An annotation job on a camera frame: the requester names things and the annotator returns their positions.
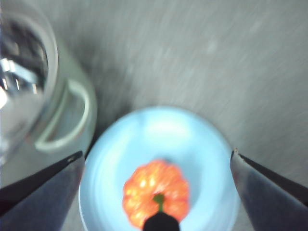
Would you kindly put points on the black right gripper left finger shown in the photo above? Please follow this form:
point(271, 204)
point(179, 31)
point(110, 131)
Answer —
point(41, 197)

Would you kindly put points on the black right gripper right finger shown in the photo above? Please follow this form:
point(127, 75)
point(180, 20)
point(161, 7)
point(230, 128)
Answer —
point(272, 197)

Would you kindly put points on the orange pumpkin with green stem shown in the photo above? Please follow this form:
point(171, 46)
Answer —
point(154, 183)

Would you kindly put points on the pale green electric steamer pot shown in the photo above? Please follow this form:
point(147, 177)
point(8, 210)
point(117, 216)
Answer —
point(36, 96)

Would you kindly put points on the blue round plate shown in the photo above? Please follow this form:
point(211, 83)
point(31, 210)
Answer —
point(149, 134)

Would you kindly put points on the black rounded mount piece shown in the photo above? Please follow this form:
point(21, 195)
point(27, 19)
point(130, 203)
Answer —
point(161, 223)

